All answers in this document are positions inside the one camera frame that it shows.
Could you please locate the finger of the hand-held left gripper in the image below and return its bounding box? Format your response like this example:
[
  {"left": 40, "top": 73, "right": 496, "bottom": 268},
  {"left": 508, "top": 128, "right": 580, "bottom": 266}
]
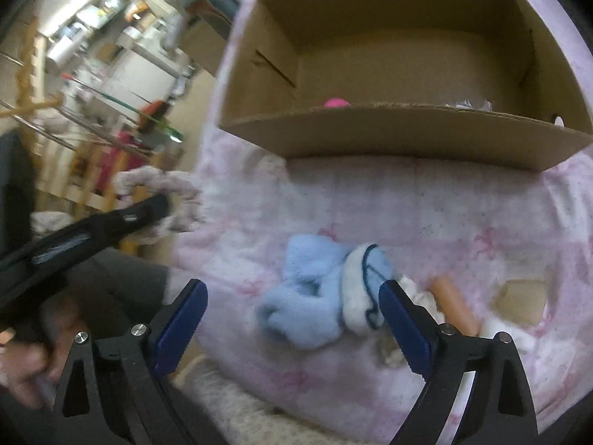
[{"left": 117, "top": 194, "right": 172, "bottom": 238}]

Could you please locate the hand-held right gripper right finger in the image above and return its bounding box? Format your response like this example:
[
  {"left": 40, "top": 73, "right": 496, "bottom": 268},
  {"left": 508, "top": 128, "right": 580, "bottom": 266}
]
[{"left": 377, "top": 280, "right": 540, "bottom": 445}]

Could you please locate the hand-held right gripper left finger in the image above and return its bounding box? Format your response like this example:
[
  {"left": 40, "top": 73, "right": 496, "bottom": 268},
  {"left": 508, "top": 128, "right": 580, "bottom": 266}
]
[{"left": 49, "top": 278, "right": 209, "bottom": 445}]

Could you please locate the fluffy pale pink scrunchie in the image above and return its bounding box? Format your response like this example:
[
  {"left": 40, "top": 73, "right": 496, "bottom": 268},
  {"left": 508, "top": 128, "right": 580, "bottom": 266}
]
[{"left": 113, "top": 166, "right": 207, "bottom": 244}]

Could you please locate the fluffy light blue sock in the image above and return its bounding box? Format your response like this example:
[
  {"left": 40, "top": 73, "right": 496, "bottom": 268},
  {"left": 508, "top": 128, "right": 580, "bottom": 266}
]
[{"left": 255, "top": 234, "right": 397, "bottom": 351}]

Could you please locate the large cardboard box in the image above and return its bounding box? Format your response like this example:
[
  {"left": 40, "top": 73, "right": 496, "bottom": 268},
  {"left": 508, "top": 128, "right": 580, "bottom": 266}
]
[{"left": 217, "top": 0, "right": 593, "bottom": 175}]

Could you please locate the person's left hand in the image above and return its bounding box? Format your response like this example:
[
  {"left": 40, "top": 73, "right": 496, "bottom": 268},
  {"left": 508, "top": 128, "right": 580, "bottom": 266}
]
[{"left": 0, "top": 306, "right": 89, "bottom": 411}]

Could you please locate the white fluffy cloth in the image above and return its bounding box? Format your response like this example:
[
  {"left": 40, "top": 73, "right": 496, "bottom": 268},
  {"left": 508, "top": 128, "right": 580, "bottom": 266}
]
[{"left": 371, "top": 276, "right": 448, "bottom": 369}]

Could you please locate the orange-brown tube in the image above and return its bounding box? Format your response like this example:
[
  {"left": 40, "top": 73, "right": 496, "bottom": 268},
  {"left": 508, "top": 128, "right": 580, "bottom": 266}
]
[{"left": 427, "top": 275, "right": 481, "bottom": 336}]

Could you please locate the person's grey trouser leg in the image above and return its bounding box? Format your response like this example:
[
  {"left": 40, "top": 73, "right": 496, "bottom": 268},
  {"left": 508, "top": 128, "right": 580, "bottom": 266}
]
[{"left": 60, "top": 247, "right": 174, "bottom": 334}]

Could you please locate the red cloth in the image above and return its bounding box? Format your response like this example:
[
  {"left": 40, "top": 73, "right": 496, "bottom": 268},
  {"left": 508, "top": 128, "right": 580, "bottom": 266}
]
[{"left": 104, "top": 131, "right": 146, "bottom": 170}]

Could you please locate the green plastic item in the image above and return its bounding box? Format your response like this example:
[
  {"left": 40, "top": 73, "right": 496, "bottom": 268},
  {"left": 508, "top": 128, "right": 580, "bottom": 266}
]
[{"left": 155, "top": 118, "right": 185, "bottom": 144}]

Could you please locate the speckled beige rug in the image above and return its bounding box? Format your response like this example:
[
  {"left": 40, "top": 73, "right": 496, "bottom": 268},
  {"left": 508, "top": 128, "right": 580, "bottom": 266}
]
[{"left": 178, "top": 357, "right": 385, "bottom": 445}]

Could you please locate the small tan cardboard piece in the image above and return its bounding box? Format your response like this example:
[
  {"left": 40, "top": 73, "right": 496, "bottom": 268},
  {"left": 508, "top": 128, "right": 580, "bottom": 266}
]
[{"left": 492, "top": 279, "right": 548, "bottom": 326}]

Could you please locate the pink bow-print blanket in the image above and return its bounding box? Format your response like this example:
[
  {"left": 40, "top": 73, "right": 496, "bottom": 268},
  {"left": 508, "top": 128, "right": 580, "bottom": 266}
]
[{"left": 171, "top": 0, "right": 593, "bottom": 445}]

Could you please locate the white cabinet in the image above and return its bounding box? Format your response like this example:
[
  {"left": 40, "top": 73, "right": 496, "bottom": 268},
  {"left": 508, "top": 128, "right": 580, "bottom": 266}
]
[{"left": 113, "top": 49, "right": 191, "bottom": 103}]

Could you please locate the wooden coat rack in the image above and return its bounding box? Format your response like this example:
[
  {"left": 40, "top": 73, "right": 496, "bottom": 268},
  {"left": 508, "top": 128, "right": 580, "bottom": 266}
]
[{"left": 0, "top": 16, "right": 66, "bottom": 149}]

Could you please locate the small brown cardboard box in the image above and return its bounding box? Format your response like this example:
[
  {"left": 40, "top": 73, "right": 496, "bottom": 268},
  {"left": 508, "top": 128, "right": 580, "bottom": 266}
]
[{"left": 178, "top": 0, "right": 232, "bottom": 77}]

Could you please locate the white crumpled item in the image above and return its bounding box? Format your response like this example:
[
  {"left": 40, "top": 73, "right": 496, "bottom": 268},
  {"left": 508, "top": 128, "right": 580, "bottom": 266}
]
[{"left": 447, "top": 99, "right": 494, "bottom": 112}]

